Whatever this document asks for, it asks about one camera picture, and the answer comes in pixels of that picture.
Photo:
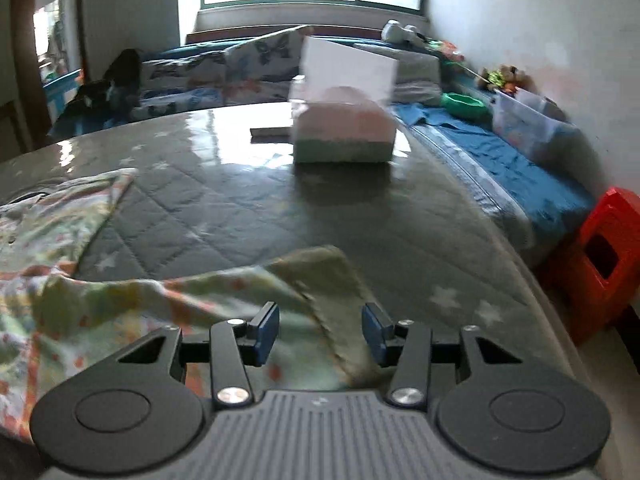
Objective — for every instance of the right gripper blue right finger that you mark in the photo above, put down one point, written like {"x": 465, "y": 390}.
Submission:
{"x": 405, "y": 345}

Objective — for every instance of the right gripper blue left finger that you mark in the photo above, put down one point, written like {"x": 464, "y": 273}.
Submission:
{"x": 236, "y": 344}

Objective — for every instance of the colourful patterned child's garment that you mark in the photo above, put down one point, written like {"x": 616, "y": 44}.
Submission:
{"x": 54, "y": 325}

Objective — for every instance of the red plastic stool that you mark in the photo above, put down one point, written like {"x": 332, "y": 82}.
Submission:
{"x": 594, "y": 274}

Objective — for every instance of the blue sofa bench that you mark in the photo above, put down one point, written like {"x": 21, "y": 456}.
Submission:
{"x": 535, "y": 206}

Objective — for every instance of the pink tissue pack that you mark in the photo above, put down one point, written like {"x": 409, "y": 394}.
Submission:
{"x": 345, "y": 126}

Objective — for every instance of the green bowl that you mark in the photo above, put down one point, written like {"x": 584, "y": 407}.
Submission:
{"x": 463, "y": 106}

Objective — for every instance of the clear plastic storage box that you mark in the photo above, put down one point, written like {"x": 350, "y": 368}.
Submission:
{"x": 532, "y": 125}

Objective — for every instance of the grey pillow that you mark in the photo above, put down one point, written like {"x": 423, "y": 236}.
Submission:
{"x": 418, "y": 75}

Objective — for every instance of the black backpack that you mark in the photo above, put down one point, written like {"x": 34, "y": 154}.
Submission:
{"x": 115, "y": 93}

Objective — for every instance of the butterfly print cushion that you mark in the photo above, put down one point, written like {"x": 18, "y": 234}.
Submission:
{"x": 259, "y": 70}

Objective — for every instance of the colourful stuffed toys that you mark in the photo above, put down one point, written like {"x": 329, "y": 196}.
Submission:
{"x": 507, "y": 79}

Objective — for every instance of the blue white cabinet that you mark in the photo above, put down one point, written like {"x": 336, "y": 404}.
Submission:
{"x": 60, "y": 91}

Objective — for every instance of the white plush toy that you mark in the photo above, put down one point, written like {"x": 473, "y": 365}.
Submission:
{"x": 394, "y": 32}

